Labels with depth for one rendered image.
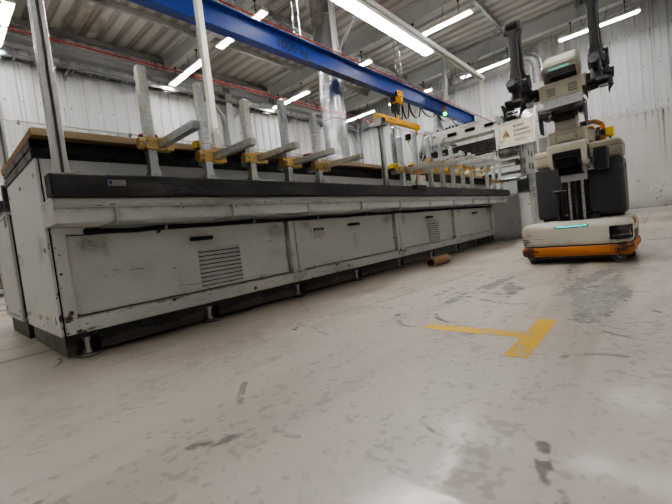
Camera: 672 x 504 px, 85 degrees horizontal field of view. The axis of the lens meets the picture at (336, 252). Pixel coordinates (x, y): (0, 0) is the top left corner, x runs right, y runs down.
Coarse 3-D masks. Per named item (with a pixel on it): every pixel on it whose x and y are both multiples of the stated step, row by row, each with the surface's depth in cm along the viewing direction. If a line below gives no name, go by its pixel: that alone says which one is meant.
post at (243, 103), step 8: (240, 104) 186; (248, 104) 187; (240, 112) 187; (248, 112) 187; (248, 120) 187; (248, 128) 187; (248, 136) 186; (248, 152) 187; (248, 168) 188; (256, 168) 189; (248, 176) 189
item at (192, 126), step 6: (192, 120) 133; (180, 126) 138; (186, 126) 135; (192, 126) 133; (198, 126) 134; (174, 132) 142; (180, 132) 139; (186, 132) 137; (192, 132) 138; (162, 138) 149; (168, 138) 146; (174, 138) 143; (180, 138) 144; (162, 144) 150; (168, 144) 150
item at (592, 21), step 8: (584, 0) 209; (592, 0) 207; (592, 8) 208; (592, 16) 208; (592, 24) 209; (592, 32) 209; (592, 40) 210; (592, 48) 210; (600, 48) 208; (600, 56) 209
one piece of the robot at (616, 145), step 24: (600, 144) 252; (624, 144) 257; (624, 168) 249; (552, 192) 275; (576, 192) 259; (600, 192) 255; (624, 192) 247; (552, 216) 277; (576, 216) 263; (600, 216) 257
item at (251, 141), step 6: (252, 138) 152; (234, 144) 159; (240, 144) 156; (246, 144) 153; (252, 144) 152; (222, 150) 166; (228, 150) 162; (234, 150) 160; (240, 150) 160; (216, 156) 169; (222, 156) 167; (198, 162) 180
